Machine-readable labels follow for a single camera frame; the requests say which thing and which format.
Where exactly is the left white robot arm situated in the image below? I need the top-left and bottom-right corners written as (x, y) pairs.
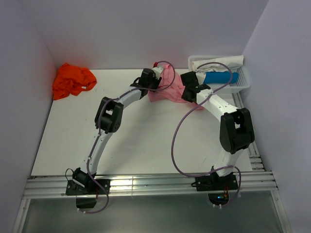
top-left (72, 66), bottom-right (164, 194)

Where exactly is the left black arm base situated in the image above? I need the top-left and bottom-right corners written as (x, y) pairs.
top-left (65, 168), bottom-right (111, 210)

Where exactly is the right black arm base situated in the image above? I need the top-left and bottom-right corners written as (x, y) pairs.
top-left (191, 172), bottom-right (239, 206)

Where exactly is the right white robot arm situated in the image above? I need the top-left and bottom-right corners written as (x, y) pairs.
top-left (181, 71), bottom-right (255, 189)

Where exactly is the rolled blue t shirt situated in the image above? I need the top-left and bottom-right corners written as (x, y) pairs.
top-left (203, 71), bottom-right (231, 84)

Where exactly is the white plastic basket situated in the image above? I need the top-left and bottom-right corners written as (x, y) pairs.
top-left (187, 55), bottom-right (251, 95)

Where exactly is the rolled white t shirt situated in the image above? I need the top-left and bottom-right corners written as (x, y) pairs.
top-left (188, 55), bottom-right (244, 73)

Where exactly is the orange t shirt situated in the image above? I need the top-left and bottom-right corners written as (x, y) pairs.
top-left (52, 63), bottom-right (97, 100)

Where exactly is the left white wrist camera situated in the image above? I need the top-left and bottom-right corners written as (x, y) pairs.
top-left (152, 62), bottom-right (164, 80)

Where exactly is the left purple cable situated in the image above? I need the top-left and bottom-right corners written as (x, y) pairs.
top-left (82, 60), bottom-right (176, 215)

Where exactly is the purple cable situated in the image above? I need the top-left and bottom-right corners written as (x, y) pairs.
top-left (172, 62), bottom-right (242, 209)
top-left (82, 60), bottom-right (176, 215)

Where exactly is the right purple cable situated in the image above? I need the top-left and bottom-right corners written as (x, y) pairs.
top-left (172, 62), bottom-right (242, 209)

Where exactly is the aluminium rail frame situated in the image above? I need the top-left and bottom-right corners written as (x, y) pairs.
top-left (12, 92), bottom-right (292, 233)

